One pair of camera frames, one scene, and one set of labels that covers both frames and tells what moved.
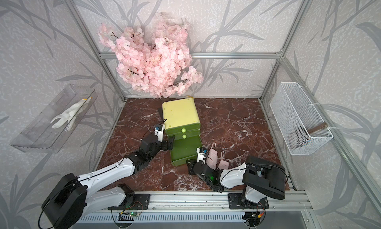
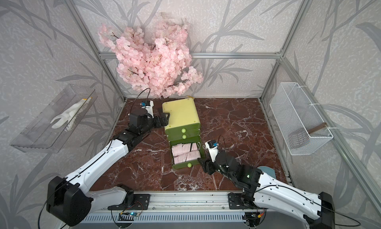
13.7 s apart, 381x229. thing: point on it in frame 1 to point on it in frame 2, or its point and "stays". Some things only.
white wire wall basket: [302, 129] stays
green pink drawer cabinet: [182, 127] stays
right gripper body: [194, 167] to [218, 168]
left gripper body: [162, 145] to [150, 124]
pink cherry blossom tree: [159, 64] stays
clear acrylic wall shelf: [51, 128] stays
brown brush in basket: [303, 137] stays
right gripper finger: [190, 163] to [209, 166]
